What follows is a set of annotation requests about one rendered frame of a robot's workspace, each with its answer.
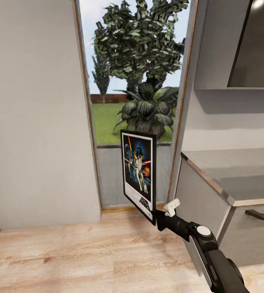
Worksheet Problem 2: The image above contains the poster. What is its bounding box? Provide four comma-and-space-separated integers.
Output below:
120, 130, 157, 226

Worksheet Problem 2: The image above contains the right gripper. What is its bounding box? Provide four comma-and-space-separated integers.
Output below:
151, 209, 183, 235

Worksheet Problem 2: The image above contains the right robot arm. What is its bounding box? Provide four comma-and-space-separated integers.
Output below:
151, 199, 250, 293

